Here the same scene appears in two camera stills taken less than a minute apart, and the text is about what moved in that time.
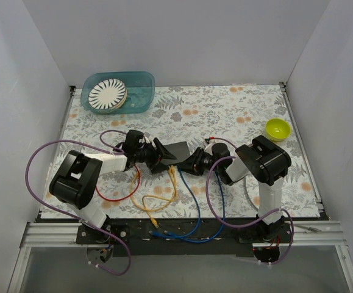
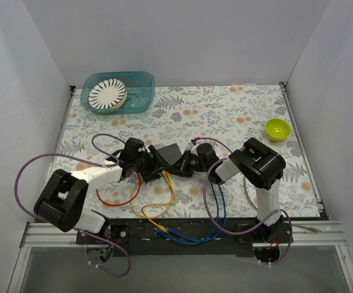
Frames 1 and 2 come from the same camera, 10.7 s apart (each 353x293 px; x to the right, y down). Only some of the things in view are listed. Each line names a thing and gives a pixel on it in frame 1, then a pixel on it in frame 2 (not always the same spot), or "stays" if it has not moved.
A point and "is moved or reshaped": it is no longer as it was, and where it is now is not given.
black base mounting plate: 184,238 stays
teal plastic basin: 140,90 stays
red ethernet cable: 126,197 is moved or reshaped
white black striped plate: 108,93 stays
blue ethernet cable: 199,213 is moved or reshaped
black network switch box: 179,149 is moved or reshaped
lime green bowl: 277,129 stays
